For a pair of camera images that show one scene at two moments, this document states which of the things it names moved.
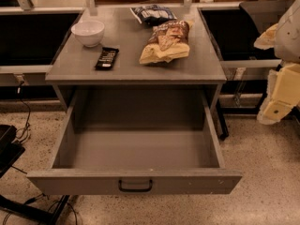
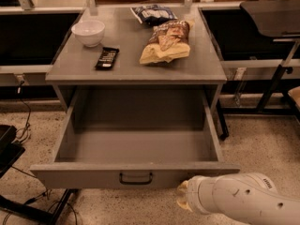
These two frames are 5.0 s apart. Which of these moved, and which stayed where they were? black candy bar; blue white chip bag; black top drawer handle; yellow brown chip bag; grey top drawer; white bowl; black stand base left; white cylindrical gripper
Moved: black top drawer handle; grey top drawer; white cylindrical gripper
Stayed: black candy bar; blue white chip bag; black stand base left; white bowl; yellow brown chip bag
